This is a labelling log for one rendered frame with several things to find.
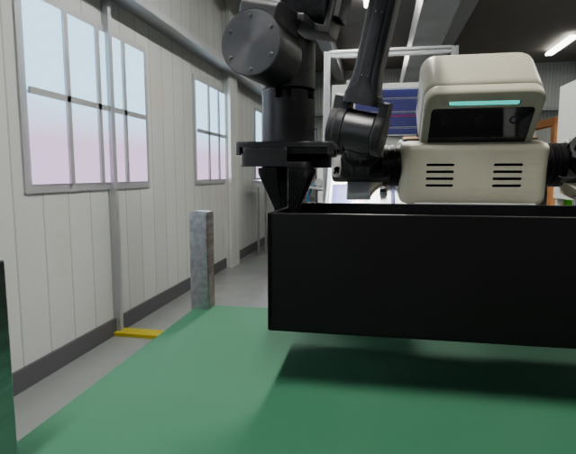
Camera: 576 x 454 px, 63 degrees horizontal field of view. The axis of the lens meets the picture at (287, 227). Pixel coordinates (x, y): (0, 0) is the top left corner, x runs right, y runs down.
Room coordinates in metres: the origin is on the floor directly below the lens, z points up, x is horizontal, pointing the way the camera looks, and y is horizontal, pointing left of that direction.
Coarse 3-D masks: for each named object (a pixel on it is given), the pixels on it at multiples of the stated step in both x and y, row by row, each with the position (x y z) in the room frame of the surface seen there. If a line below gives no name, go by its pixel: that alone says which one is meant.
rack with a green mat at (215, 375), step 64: (192, 256) 0.70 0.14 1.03; (0, 320) 0.30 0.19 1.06; (192, 320) 0.64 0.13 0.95; (256, 320) 0.64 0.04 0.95; (0, 384) 0.30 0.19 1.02; (128, 384) 0.44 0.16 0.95; (192, 384) 0.44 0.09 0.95; (256, 384) 0.44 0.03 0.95; (320, 384) 0.44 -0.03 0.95; (384, 384) 0.44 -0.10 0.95; (448, 384) 0.44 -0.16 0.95; (512, 384) 0.44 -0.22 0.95; (0, 448) 0.29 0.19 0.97; (64, 448) 0.33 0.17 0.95; (128, 448) 0.33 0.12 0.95; (192, 448) 0.33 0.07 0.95; (256, 448) 0.33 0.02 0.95; (320, 448) 0.33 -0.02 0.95; (384, 448) 0.33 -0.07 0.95; (448, 448) 0.33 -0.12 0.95; (512, 448) 0.33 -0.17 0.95
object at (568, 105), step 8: (560, 88) 3.10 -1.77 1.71; (568, 88) 2.97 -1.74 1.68; (560, 96) 3.09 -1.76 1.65; (568, 96) 2.96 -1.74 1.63; (560, 104) 3.08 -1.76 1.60; (568, 104) 2.95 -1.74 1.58; (560, 112) 3.07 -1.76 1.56; (568, 112) 2.94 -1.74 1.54; (560, 120) 3.06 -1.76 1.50; (568, 120) 2.94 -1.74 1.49; (560, 128) 3.05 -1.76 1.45; (568, 128) 2.93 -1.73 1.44; (560, 136) 3.05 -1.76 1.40; (568, 136) 2.92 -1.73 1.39; (560, 200) 3.06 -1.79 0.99
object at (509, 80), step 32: (448, 64) 0.91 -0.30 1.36; (480, 64) 0.89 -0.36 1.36; (512, 64) 0.88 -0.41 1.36; (448, 96) 0.85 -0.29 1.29; (480, 96) 0.85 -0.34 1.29; (512, 96) 0.84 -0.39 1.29; (544, 96) 0.83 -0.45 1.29; (448, 128) 0.90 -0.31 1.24; (480, 128) 0.89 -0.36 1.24; (512, 128) 0.88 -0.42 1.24
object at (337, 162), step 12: (348, 156) 0.93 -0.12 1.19; (372, 156) 0.92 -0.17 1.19; (336, 168) 0.99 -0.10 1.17; (348, 168) 0.95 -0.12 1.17; (360, 168) 0.94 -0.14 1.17; (372, 168) 0.94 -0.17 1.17; (336, 180) 0.97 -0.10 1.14; (348, 180) 0.97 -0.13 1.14; (360, 180) 0.96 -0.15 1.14; (372, 180) 0.96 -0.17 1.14; (384, 180) 0.95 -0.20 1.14
